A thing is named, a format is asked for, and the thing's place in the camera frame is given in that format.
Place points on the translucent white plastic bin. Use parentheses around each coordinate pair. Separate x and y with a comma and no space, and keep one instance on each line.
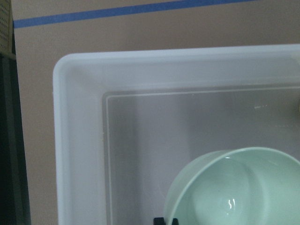
(126,123)

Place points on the light green bowl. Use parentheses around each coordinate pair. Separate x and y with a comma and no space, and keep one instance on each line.
(249,186)

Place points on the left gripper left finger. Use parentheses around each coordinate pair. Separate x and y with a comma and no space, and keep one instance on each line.
(158,221)

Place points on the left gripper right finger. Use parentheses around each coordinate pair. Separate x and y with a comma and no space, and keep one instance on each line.
(175,221)

